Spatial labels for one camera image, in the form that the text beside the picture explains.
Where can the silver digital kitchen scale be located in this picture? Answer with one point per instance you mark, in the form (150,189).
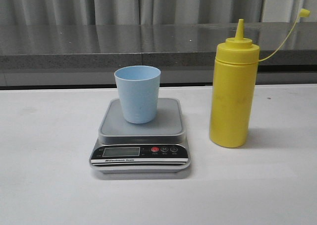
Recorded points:
(159,146)

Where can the grey stone counter ledge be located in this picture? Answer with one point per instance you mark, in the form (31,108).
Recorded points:
(71,56)

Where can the yellow squeeze bottle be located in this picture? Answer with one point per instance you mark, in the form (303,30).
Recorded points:
(234,79)

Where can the light blue plastic cup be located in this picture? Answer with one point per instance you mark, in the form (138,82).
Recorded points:
(138,90)

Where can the grey curtain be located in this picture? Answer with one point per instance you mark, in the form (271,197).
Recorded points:
(150,12)

